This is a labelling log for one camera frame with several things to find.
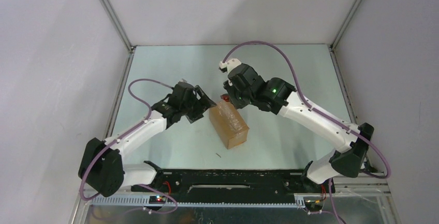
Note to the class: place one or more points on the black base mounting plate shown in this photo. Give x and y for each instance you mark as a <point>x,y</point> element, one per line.
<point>215,186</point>

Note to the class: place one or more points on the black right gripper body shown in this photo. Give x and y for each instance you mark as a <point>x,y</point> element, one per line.
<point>239,99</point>

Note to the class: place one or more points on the aluminium frame rail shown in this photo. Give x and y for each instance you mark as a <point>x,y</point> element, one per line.
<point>362,189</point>

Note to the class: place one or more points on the brown cardboard express box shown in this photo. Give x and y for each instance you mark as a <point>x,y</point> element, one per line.
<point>228,124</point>

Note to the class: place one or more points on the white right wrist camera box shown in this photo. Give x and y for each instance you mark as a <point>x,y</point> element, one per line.
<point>229,65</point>

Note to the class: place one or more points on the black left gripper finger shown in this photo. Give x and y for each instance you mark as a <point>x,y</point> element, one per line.
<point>194,114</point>
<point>205,101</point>

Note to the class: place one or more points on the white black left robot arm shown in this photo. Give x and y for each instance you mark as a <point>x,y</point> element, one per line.
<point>103,169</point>

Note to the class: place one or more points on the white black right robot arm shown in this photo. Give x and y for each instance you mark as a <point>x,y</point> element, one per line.
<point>281,98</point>

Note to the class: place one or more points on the red black utility knife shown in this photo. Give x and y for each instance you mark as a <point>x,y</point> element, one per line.
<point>225,97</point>

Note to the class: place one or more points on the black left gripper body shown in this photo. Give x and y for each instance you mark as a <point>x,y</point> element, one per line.
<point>191,98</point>

